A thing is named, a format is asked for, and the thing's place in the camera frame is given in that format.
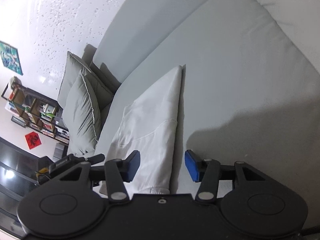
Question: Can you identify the white hooded sweatshirt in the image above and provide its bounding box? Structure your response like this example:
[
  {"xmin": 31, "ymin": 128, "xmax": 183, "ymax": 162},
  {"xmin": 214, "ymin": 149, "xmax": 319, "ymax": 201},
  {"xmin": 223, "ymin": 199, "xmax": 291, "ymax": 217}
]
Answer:
[{"xmin": 95, "ymin": 66, "xmax": 182, "ymax": 196}]

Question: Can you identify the black tv cabinet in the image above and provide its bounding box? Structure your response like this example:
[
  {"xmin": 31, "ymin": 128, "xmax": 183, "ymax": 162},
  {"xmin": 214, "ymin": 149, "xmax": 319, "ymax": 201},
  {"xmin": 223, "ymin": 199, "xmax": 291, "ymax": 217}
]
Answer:
[{"xmin": 0, "ymin": 139, "xmax": 39, "ymax": 239}]

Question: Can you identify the front grey throw pillow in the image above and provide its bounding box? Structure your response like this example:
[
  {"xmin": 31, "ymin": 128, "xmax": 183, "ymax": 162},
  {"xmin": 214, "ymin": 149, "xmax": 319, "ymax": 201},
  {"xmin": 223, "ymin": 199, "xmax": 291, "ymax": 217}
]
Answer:
[{"xmin": 62, "ymin": 70, "xmax": 101, "ymax": 158}]

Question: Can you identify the grey throw pillow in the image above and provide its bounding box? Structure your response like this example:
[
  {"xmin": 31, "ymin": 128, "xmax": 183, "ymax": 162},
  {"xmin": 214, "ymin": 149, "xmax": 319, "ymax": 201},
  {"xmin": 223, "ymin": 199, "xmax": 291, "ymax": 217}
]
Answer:
[
  {"xmin": 62, "ymin": 70, "xmax": 101, "ymax": 158},
  {"xmin": 57, "ymin": 51, "xmax": 114, "ymax": 110}
]

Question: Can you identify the wooden bookshelf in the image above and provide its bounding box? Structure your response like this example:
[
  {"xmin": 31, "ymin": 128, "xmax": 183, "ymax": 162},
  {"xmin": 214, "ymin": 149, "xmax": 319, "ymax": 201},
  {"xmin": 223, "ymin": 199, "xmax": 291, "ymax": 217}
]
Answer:
[{"xmin": 1, "ymin": 76, "xmax": 69, "ymax": 146}]

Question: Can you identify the rear grey throw pillow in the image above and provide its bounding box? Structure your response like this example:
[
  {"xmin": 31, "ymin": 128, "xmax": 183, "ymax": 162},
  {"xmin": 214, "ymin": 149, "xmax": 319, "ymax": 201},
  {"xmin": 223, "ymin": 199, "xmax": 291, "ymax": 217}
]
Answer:
[{"xmin": 57, "ymin": 51, "xmax": 114, "ymax": 110}]

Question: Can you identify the grey sofa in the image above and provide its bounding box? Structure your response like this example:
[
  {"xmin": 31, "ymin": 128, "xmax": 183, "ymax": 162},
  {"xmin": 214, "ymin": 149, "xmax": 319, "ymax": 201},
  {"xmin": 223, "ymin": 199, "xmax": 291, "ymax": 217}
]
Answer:
[{"xmin": 66, "ymin": 0, "xmax": 320, "ymax": 205}]

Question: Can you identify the red paper wall decoration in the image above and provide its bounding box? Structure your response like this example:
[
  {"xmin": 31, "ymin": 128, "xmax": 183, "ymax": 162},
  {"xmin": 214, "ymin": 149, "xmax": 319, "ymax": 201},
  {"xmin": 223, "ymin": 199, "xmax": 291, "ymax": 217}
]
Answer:
[{"xmin": 24, "ymin": 132, "xmax": 42, "ymax": 150}]

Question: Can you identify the teal wall picture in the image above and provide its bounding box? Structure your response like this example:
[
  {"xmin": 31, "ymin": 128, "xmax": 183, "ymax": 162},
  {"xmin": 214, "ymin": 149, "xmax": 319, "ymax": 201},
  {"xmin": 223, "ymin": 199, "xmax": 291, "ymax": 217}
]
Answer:
[{"xmin": 0, "ymin": 41, "xmax": 23, "ymax": 76}]

